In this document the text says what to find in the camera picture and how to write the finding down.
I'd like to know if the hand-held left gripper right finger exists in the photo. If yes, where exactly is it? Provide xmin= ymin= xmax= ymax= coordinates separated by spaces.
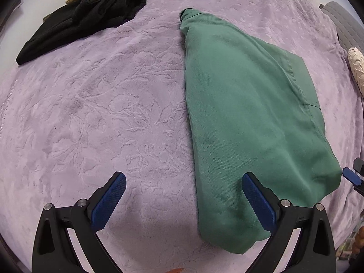
xmin=241 ymin=172 xmax=337 ymax=273

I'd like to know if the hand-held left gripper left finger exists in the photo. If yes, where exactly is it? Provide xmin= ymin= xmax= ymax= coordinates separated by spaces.
xmin=32 ymin=172 xmax=127 ymax=273

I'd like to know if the green button shirt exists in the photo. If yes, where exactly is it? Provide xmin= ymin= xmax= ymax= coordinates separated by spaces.
xmin=179 ymin=8 xmax=342 ymax=254

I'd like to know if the purple embossed blanket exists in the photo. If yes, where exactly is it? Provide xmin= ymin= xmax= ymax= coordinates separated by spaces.
xmin=0 ymin=0 xmax=364 ymax=273

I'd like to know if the cream textured object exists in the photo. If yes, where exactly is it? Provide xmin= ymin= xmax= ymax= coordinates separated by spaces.
xmin=348 ymin=47 xmax=364 ymax=99

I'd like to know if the grey ribbed cushion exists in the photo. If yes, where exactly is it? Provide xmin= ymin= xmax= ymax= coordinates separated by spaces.
xmin=318 ymin=1 xmax=364 ymax=53

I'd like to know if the black garment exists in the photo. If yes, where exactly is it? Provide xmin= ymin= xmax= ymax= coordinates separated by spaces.
xmin=15 ymin=0 xmax=147 ymax=65

